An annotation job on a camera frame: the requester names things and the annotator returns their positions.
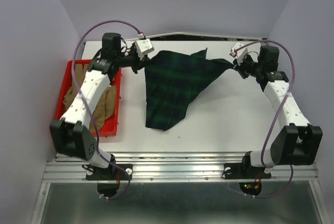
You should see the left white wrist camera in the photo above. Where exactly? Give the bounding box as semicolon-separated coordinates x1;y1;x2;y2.
135;39;154;60

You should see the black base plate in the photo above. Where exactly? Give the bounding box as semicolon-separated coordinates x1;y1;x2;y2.
222;163;271;196
82;163;134;201

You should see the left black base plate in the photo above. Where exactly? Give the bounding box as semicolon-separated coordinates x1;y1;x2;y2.
82;163;134;201

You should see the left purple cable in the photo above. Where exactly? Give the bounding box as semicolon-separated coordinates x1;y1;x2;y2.
72;19;147;201

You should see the aluminium front rail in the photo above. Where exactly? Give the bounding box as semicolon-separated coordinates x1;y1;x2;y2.
41;152;320;184

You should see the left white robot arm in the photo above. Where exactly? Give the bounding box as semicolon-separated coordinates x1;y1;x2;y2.
50;32;154;179

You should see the red plastic bin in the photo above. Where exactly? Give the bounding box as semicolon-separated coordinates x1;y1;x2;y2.
55;61;122;137

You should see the green plaid pleated skirt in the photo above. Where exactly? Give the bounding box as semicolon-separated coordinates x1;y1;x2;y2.
145;50;233;131

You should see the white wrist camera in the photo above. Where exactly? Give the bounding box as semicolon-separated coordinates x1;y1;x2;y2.
230;42;248;63
135;39;154;60

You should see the aluminium rail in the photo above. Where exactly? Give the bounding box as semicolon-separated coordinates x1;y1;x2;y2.
41;152;320;184
260;38;268;48

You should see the tan beige skirt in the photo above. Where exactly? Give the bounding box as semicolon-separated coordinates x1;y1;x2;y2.
63;64;117;131

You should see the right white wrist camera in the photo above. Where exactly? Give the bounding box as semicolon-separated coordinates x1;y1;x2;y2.
230;42;248;63

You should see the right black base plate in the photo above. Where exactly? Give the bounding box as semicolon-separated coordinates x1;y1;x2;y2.
222;163;271;196

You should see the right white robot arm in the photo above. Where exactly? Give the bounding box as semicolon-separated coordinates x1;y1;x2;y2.
227;42;323;179

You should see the aluminium right side rail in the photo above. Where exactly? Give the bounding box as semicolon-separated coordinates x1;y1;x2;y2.
260;38;268;48

